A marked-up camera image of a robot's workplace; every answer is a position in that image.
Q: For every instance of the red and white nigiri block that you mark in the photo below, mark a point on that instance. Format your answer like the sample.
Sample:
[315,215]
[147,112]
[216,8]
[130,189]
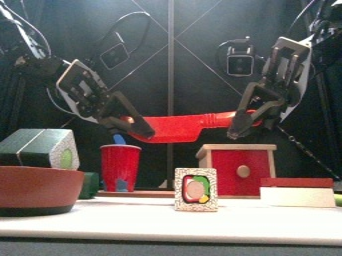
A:
[295,196]

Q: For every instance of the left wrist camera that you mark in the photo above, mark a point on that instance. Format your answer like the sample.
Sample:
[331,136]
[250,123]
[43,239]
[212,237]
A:
[115,56]

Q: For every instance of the red plastic cup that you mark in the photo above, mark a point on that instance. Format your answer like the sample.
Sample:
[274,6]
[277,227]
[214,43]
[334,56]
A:
[120,166]

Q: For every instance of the yellow-green toy piece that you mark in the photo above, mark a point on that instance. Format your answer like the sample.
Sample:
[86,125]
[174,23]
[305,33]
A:
[338,200]

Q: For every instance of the white cutting board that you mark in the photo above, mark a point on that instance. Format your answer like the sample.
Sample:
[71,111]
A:
[168,226]

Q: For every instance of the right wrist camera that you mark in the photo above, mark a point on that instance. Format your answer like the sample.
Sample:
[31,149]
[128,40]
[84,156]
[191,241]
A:
[241,63]

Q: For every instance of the white speckled sushi roll piece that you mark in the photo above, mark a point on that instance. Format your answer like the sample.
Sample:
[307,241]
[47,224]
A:
[195,203]

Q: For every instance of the blue toy utensil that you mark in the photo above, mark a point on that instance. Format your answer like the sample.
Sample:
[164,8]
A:
[119,139]

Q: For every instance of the small green toy block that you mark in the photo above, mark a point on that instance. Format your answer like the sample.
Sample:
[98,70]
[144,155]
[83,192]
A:
[90,185]

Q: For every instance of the grey vertical frame pole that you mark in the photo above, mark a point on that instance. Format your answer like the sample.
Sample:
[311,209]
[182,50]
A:
[170,83]

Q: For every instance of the red wooden drawer box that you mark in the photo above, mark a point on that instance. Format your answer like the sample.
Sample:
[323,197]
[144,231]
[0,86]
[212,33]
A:
[231,173]

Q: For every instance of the dark green sushi roll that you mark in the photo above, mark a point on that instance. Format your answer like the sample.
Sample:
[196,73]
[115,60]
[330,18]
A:
[31,146]

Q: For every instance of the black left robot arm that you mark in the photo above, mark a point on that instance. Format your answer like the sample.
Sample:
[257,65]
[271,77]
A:
[21,40]

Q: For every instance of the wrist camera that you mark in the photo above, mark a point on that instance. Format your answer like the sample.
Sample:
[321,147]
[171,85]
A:
[115,56]
[241,63]

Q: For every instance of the red toy knife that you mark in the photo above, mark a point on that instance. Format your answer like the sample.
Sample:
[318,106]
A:
[182,128]

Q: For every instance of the red wooden bowl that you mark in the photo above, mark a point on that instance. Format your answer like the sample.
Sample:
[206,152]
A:
[35,190]

